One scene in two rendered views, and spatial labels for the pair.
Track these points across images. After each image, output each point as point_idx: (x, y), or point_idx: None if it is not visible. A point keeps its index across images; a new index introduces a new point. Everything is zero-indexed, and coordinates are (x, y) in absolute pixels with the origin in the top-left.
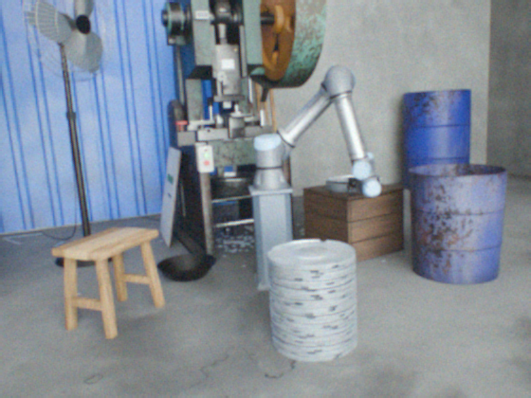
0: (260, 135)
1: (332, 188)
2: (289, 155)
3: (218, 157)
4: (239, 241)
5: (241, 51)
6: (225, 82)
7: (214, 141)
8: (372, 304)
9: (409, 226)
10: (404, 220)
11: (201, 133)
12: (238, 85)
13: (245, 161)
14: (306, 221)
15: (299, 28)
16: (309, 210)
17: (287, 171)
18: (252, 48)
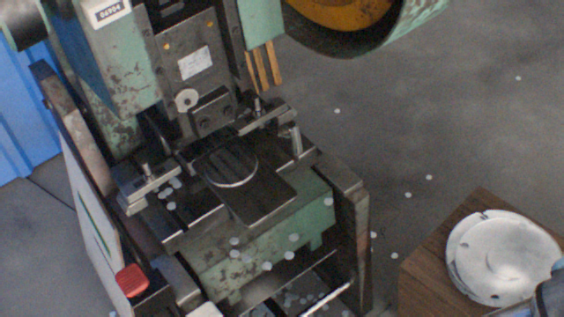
0: (293, 175)
1: (471, 296)
2: (368, 217)
3: (226, 283)
4: (263, 304)
5: (227, 27)
6: (199, 114)
7: (212, 267)
8: None
9: (543, 190)
10: (524, 152)
11: (171, 241)
12: (232, 105)
13: (278, 258)
14: (404, 304)
15: (412, 2)
16: (413, 299)
17: (365, 239)
18: (257, 11)
